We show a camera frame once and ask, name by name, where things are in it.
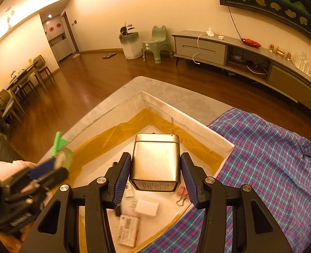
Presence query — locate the green child chair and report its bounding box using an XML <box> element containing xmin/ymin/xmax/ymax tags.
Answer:
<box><xmin>141</xmin><ymin>25</ymin><xmax>173</xmax><ymax>64</ymax></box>

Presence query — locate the clear glass cup set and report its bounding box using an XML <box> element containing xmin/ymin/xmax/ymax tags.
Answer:
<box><xmin>291</xmin><ymin>52</ymin><xmax>311</xmax><ymax>76</ymax></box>

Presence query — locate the blue plaid shirt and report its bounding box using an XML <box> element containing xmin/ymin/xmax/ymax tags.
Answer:
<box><xmin>138</xmin><ymin>107</ymin><xmax>311</xmax><ymax>253</ymax></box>

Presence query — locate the white staples box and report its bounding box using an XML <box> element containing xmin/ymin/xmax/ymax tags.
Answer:
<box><xmin>117</xmin><ymin>214</ymin><xmax>141</xmax><ymax>248</ymax></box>

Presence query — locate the wooden dining table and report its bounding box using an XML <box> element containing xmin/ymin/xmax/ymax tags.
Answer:
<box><xmin>6</xmin><ymin>60</ymin><xmax>40</xmax><ymax>96</ymax></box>

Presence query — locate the grey television cabinet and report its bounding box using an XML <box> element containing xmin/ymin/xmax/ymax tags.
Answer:
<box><xmin>171</xmin><ymin>30</ymin><xmax>311</xmax><ymax>123</ymax></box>

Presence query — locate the white hallway cabinet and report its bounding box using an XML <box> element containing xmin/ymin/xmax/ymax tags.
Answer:
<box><xmin>48</xmin><ymin>31</ymin><xmax>78</xmax><ymax>61</ymax></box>

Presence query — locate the green plastic object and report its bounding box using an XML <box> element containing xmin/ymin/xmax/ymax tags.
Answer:
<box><xmin>51</xmin><ymin>131</ymin><xmax>70</xmax><ymax>157</ymax></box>

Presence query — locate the red cloth dish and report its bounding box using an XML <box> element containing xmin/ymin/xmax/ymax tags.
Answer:
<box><xmin>240</xmin><ymin>38</ymin><xmax>262</xmax><ymax>48</ymax></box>

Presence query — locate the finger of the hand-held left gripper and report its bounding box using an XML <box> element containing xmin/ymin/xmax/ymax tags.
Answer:
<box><xmin>1</xmin><ymin>157</ymin><xmax>57</xmax><ymax>190</ymax></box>
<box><xmin>5</xmin><ymin>168</ymin><xmax>69</xmax><ymax>204</ymax></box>

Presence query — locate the white cardboard box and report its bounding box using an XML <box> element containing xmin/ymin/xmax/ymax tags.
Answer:
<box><xmin>43</xmin><ymin>91</ymin><xmax>235</xmax><ymax>253</ymax></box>

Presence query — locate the pink binder clip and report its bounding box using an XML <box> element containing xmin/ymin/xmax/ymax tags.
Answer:
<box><xmin>176</xmin><ymin>186</ymin><xmax>190</xmax><ymax>207</ymax></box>

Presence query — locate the white shelf cable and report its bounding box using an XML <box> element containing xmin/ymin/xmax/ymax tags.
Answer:
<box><xmin>247</xmin><ymin>64</ymin><xmax>268</xmax><ymax>75</ymax></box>

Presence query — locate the wooden dining chair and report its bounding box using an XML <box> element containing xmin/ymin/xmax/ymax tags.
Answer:
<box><xmin>32</xmin><ymin>54</ymin><xmax>55</xmax><ymax>85</ymax></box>

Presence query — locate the gold metal tin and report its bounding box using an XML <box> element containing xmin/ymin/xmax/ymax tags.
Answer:
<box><xmin>129</xmin><ymin>133</ymin><xmax>182</xmax><ymax>192</ymax></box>

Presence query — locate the pink cloth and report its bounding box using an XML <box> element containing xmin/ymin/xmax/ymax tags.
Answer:
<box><xmin>0</xmin><ymin>159</ymin><xmax>37</xmax><ymax>180</ymax></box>

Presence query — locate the green tape roll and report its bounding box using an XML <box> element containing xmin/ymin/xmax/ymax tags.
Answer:
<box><xmin>54</xmin><ymin>149</ymin><xmax>74</xmax><ymax>171</ymax></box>

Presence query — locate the brown television cable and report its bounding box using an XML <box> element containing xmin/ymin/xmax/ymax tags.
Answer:
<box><xmin>228</xmin><ymin>5</ymin><xmax>245</xmax><ymax>42</ymax></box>

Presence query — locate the white hanging cable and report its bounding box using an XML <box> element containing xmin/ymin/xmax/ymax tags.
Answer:
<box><xmin>193</xmin><ymin>34</ymin><xmax>208</xmax><ymax>65</ymax></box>

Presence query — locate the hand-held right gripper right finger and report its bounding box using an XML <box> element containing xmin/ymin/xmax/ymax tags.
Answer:
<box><xmin>180</xmin><ymin>152</ymin><xmax>295</xmax><ymax>253</ymax></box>

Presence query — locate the ceiling lamp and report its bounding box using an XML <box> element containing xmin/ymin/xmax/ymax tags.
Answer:
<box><xmin>4</xmin><ymin>5</ymin><xmax>15</xmax><ymax>28</ymax></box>

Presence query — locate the white plug charger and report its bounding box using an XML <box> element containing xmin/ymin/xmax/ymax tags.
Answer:
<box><xmin>134</xmin><ymin>199</ymin><xmax>160</xmax><ymax>219</ymax></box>

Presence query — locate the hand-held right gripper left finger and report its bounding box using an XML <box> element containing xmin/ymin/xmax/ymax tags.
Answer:
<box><xmin>18</xmin><ymin>151</ymin><xmax>133</xmax><ymax>253</ymax></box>

